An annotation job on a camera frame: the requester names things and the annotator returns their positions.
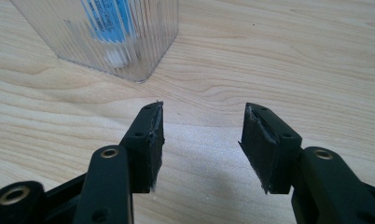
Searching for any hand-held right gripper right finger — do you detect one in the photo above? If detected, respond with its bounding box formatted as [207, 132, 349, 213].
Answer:
[237, 102, 303, 196]

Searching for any clear plastic ribbed container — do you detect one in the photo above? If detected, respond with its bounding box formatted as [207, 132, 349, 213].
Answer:
[8, 0, 181, 84]

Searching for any blue and white toothpaste tube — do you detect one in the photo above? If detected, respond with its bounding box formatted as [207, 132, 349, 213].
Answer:
[78, 0, 137, 69]

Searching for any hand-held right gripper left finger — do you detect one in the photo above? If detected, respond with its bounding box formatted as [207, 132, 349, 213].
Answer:
[118, 100, 166, 194]

